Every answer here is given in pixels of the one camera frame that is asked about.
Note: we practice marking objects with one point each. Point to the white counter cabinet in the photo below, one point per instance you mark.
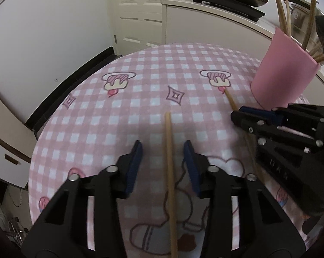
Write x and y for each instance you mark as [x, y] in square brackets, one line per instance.
[205, 24]

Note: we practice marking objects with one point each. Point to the white cabinet with wooden edge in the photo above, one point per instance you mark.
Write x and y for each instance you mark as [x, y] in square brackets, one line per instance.
[6, 145]

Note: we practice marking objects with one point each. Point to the pink checked cartoon tablecloth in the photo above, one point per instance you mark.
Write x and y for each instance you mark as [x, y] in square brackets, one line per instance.
[151, 72]

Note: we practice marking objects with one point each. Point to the white panelled door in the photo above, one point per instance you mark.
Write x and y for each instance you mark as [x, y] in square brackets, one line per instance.
[135, 18]

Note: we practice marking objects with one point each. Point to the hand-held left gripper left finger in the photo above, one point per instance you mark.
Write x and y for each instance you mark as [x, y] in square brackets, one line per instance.
[133, 164]

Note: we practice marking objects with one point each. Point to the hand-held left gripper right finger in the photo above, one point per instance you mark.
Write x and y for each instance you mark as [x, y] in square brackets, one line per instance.
[191, 166]

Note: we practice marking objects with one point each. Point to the black stove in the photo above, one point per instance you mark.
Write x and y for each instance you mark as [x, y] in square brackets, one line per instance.
[231, 8]

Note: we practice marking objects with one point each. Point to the pink chopstick holder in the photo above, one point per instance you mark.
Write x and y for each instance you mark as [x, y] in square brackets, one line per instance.
[282, 70]

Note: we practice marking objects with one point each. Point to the stainless steel pot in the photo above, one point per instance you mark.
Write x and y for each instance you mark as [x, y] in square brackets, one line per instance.
[300, 16]

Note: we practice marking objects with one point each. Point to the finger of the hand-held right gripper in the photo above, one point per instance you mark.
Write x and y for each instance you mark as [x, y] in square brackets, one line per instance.
[248, 123]
[258, 113]

